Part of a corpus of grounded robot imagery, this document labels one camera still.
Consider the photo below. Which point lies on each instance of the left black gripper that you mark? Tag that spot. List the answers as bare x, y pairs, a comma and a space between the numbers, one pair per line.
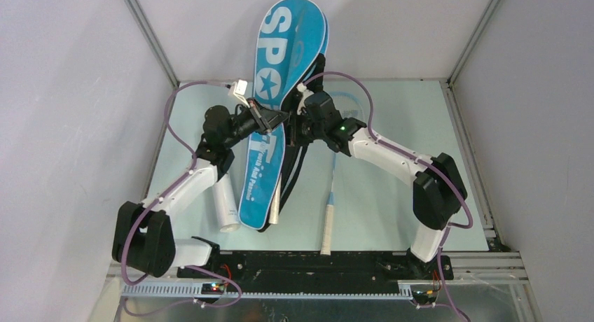
265, 118

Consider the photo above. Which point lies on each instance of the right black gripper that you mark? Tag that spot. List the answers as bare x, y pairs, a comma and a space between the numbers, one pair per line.
293, 136

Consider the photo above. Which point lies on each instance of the white shuttlecock tube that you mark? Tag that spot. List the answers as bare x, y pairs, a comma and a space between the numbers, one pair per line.
225, 205

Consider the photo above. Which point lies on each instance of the blue racket cover bag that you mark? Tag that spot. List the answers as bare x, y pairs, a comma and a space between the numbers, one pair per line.
291, 47

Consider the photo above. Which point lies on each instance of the blue badminton racket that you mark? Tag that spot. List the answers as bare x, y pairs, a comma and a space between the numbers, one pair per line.
273, 218
349, 106

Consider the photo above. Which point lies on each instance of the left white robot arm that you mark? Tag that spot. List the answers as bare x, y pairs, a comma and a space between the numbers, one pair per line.
144, 237

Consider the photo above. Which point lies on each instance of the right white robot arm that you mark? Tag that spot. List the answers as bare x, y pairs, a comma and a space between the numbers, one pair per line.
437, 187

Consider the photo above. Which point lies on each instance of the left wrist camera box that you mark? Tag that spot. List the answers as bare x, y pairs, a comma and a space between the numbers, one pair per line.
237, 90

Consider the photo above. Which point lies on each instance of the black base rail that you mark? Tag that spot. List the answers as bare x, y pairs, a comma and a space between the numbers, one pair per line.
340, 273

